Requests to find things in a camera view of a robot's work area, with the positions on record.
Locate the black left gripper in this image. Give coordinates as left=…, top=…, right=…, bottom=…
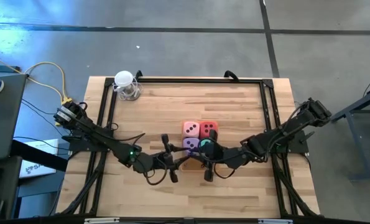
left=159, top=133, right=195, bottom=184

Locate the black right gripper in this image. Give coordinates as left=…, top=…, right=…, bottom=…
left=199, top=129, right=228, bottom=182

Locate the large purple plush die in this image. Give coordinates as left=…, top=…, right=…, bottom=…
left=182, top=137, right=201, bottom=156

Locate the large teal plush die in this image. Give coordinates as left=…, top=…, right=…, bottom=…
left=200, top=138, right=216, bottom=150

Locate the large pink plush die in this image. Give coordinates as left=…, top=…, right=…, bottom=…
left=181, top=120, right=201, bottom=139

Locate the large red plush die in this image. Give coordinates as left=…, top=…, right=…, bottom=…
left=199, top=120, right=219, bottom=140

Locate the white mushroom-shaped lamp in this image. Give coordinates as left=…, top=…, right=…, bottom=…
left=113, top=70, right=142, bottom=102

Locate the white printed cardboard box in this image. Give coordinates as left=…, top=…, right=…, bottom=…
left=18, top=138, right=60, bottom=179

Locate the dark metal side table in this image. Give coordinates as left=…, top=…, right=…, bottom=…
left=330, top=85, right=370, bottom=182

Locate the dark grey side desk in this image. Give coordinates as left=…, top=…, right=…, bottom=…
left=0, top=73, right=29, bottom=162

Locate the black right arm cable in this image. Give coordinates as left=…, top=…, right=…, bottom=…
left=212, top=161, right=237, bottom=180

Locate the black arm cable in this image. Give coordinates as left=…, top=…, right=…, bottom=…
left=144, top=160, right=169, bottom=187
left=212, top=161, right=237, bottom=180

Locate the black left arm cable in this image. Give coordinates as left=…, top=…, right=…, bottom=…
left=144, top=160, right=169, bottom=187

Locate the black metal table frame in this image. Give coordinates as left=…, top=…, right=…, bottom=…
left=55, top=76, right=321, bottom=218

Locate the silver metal bracket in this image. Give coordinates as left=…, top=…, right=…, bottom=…
left=257, top=218, right=294, bottom=224
left=83, top=217, right=121, bottom=224

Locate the yellow floor cable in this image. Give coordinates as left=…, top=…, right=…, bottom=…
left=0, top=52, right=73, bottom=106

